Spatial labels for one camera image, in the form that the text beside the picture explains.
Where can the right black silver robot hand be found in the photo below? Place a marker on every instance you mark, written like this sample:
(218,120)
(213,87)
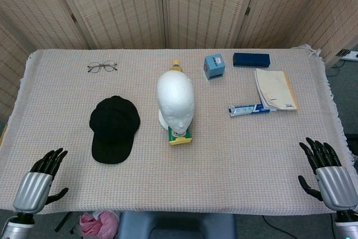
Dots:
(332,183)

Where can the small light blue box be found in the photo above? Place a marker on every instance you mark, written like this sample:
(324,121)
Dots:
(214,66)

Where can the beige woven tablecloth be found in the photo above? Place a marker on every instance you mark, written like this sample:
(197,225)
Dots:
(223,160)

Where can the pink plastic bag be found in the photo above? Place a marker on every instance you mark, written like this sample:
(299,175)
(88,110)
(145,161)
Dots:
(98,223)

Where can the cream notebook with orange edge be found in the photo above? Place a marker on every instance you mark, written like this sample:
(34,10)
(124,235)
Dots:
(275,88)

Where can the yellow capped bottle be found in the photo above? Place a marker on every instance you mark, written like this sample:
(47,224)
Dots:
(176,66)

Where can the woven bamboo folding screen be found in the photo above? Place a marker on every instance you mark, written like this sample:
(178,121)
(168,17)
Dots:
(117,6)

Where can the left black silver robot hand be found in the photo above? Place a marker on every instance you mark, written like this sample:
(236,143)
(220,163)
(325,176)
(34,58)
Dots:
(33,185)

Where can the black stick on floor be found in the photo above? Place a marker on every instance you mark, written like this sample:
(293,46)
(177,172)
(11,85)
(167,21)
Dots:
(62,222)

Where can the black baseball cap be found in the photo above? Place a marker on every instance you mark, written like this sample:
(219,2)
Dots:
(113,130)

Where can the white power strip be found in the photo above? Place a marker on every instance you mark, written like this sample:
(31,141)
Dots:
(348,53)

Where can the dark blue glasses case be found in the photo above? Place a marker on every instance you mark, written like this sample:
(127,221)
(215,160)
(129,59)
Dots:
(251,59)

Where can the green yellow carton box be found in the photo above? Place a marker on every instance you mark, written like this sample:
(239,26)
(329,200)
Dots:
(180,138)

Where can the blue padded chair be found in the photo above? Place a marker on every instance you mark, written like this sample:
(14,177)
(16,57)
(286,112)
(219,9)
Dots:
(179,226)

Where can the white foam mannequin head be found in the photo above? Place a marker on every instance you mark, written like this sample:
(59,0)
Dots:
(174,96)

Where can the thin metal frame eyeglasses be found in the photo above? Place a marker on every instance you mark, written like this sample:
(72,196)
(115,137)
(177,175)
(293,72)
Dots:
(102,66)

